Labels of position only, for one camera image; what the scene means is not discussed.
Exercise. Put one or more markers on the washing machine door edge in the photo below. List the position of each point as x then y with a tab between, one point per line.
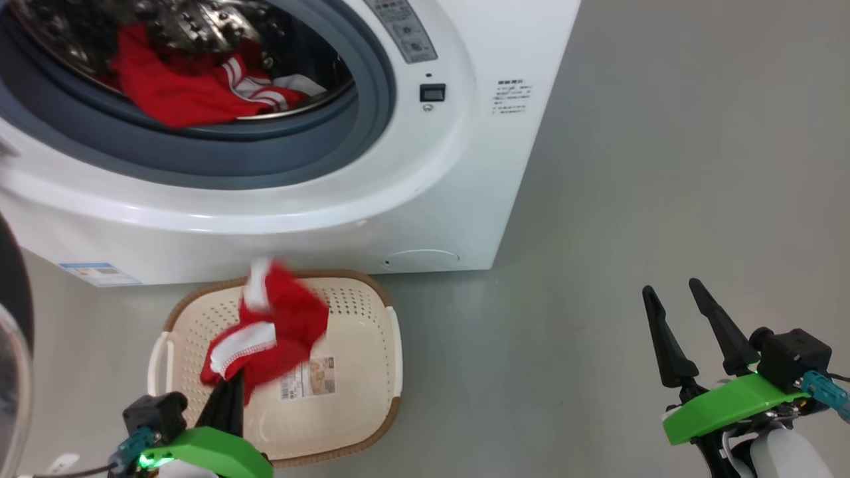
12	285

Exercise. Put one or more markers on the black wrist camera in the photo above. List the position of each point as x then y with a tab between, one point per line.
154	415
793	355

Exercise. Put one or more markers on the grey instruction sticker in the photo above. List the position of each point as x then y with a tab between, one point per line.
405	30

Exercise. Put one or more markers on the red garment with white band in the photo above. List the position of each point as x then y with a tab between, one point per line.
292	318

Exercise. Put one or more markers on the cream perforated laundry basket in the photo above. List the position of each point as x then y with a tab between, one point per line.
362	398

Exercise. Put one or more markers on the black door latch socket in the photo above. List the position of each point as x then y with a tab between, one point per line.
432	92

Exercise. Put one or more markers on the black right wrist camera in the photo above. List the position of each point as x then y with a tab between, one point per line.
793	355

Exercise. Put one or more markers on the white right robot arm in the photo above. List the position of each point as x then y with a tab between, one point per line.
783	455

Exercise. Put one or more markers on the printed paper label sticker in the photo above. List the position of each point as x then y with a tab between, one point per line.
309	378

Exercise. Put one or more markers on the round white filter cover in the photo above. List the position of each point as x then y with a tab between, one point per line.
422	260

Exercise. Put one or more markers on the small printed text sticker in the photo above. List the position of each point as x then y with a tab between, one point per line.
512	97

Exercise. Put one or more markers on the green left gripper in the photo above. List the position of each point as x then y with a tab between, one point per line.
212	451

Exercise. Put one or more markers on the red garment with white stripes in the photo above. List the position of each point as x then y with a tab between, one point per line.
172	93

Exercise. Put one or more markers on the washing machine drum opening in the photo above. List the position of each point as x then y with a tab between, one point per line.
186	20

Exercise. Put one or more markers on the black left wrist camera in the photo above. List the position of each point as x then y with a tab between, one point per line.
154	415

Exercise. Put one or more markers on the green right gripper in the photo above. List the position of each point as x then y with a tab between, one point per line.
724	405

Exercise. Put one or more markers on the blue energy label sticker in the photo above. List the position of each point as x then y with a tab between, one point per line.
99	273

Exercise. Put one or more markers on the white front-load washing machine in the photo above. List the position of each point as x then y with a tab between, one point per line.
518	199

